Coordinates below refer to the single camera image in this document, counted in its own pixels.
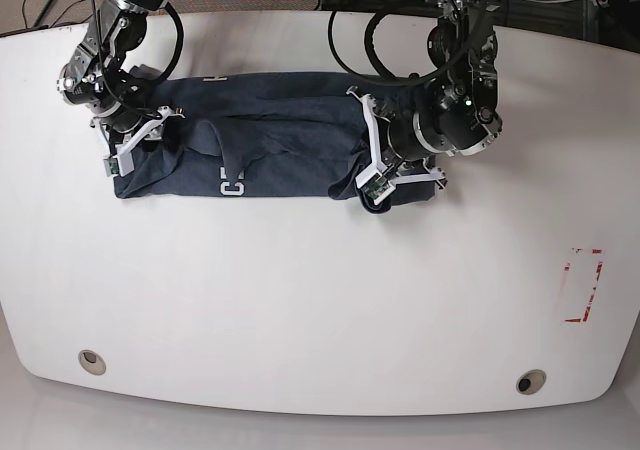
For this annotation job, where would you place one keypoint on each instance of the dark blue t-shirt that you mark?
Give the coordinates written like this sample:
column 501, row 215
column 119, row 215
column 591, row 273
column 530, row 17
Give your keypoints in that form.
column 260, row 135

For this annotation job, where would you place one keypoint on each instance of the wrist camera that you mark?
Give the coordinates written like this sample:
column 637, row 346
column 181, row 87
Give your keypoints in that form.
column 119, row 165
column 374, row 185

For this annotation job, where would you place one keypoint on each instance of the table cable grommet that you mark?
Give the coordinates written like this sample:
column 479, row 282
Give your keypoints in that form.
column 92, row 363
column 531, row 382

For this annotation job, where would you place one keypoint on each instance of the right table cable grommet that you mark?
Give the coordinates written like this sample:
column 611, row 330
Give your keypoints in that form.
column 531, row 382

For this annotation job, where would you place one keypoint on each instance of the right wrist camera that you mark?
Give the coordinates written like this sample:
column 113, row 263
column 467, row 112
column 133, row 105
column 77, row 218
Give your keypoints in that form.
column 119, row 165

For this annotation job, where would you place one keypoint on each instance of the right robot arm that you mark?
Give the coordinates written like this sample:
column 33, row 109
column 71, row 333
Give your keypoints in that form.
column 94, row 77

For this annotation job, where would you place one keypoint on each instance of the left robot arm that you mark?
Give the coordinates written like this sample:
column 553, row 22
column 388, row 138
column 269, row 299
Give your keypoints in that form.
column 449, row 111

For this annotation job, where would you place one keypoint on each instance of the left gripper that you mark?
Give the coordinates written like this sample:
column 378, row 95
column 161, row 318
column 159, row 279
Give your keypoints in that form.
column 394, row 147

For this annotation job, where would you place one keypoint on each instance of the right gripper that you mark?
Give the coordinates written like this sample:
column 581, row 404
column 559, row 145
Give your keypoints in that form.
column 144, row 129

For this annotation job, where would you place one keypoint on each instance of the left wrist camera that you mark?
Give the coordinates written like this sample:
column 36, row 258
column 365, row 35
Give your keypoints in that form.
column 374, row 185

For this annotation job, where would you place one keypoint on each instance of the left table cable grommet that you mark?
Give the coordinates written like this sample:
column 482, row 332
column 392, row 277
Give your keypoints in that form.
column 92, row 363

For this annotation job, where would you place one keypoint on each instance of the red tape rectangle marking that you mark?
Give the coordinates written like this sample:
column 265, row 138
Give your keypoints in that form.
column 579, row 284

